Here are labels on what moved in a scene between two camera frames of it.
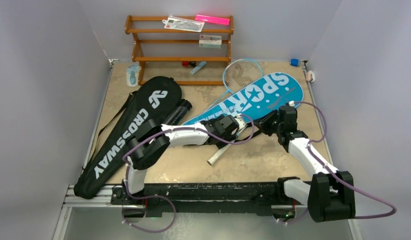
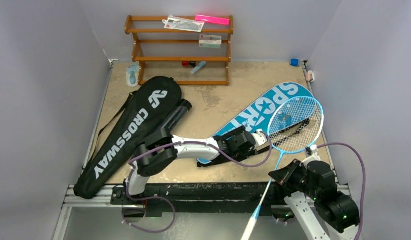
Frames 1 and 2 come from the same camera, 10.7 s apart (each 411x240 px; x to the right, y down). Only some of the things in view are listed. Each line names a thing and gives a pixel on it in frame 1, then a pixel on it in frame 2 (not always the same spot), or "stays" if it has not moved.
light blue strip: [198, 67] stays
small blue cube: [294, 62] stays
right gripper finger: [269, 123] -> [283, 175]
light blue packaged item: [132, 74] stays
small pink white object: [310, 76] stays
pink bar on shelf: [214, 20] stays
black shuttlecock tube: [179, 112] stays
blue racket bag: [264, 95] -> [280, 111]
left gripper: [230, 137] -> [235, 133]
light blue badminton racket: [239, 73] -> [295, 126]
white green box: [210, 41] stays
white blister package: [177, 23] stays
